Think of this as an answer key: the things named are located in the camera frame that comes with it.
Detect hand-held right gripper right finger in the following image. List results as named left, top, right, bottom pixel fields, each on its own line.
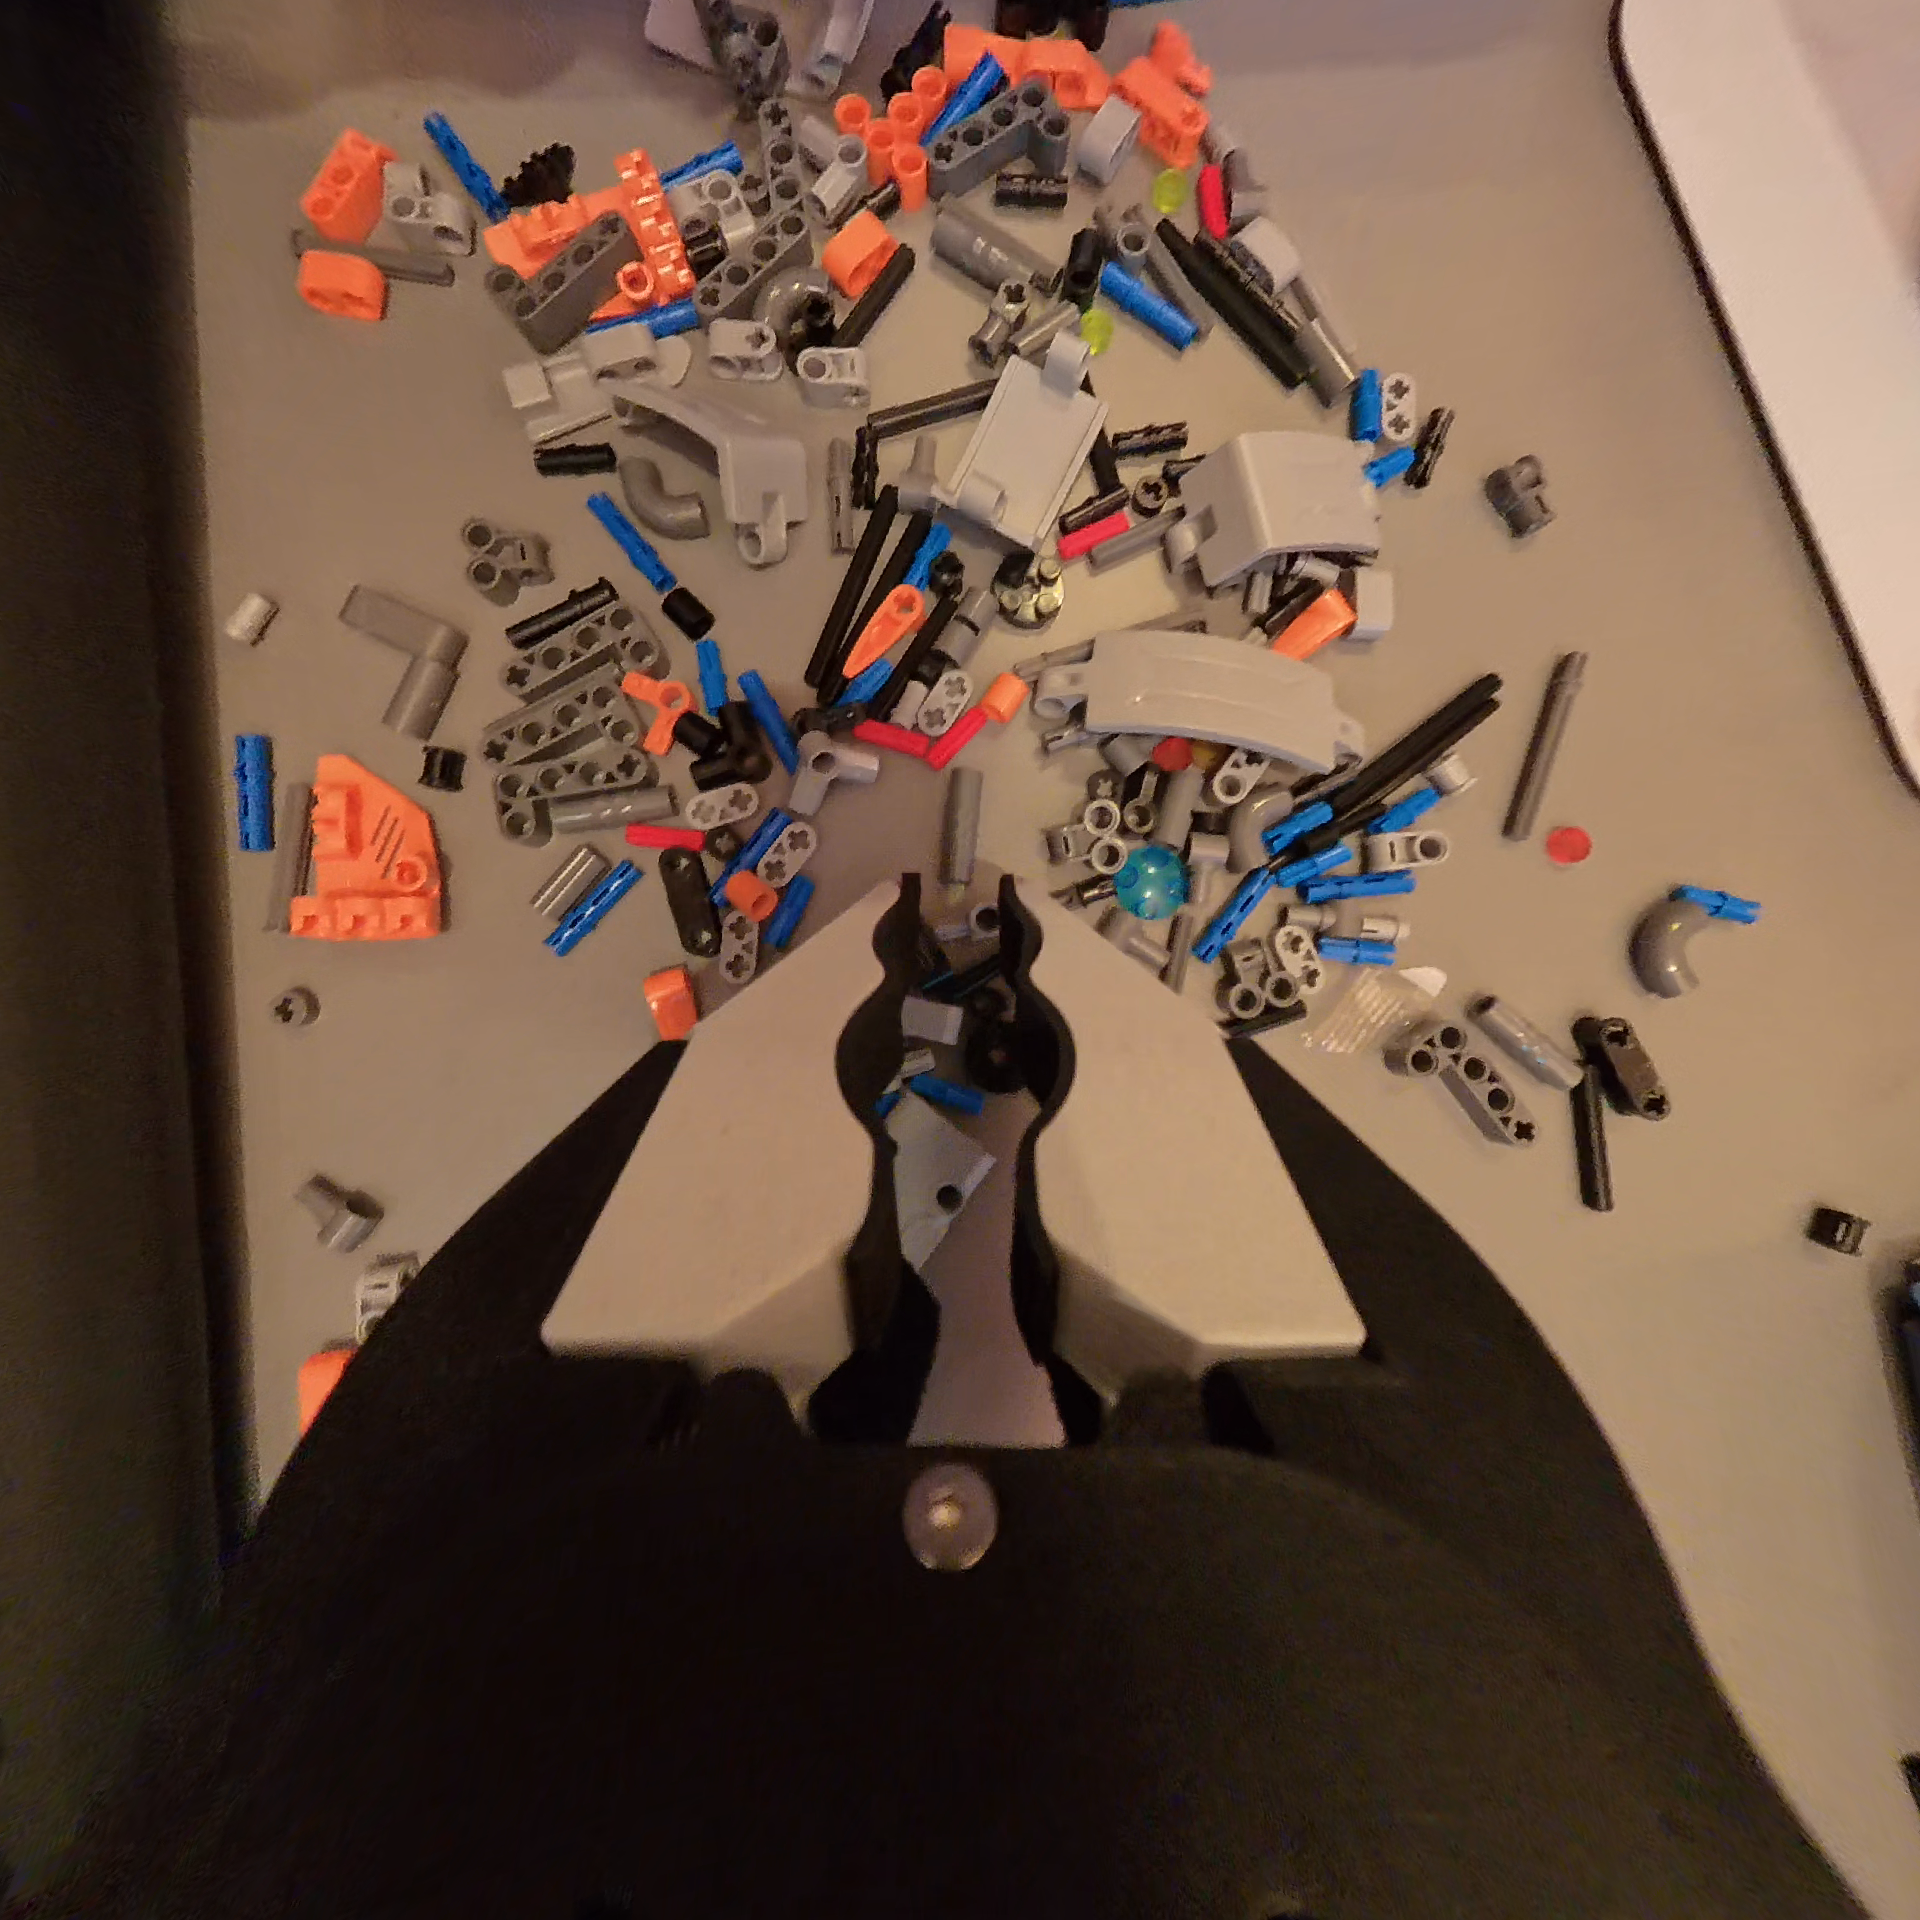
left=994, top=875, right=1371, bottom=1419

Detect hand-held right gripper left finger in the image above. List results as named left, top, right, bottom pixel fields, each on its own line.
left=537, top=875, right=929, bottom=1434

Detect light grey panel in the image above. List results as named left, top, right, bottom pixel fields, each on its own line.
left=882, top=1110, right=999, bottom=1278

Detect pile of plastic building pieces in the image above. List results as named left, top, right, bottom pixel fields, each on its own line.
left=225, top=0, right=1764, bottom=1216

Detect orange studded panel piece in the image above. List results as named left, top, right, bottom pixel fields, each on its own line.
left=284, top=754, right=450, bottom=941

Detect black perforated panel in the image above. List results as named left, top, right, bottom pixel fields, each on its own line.
left=0, top=0, right=249, bottom=1920

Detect white book stand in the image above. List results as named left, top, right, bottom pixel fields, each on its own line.
left=1612, top=0, right=1920, bottom=800

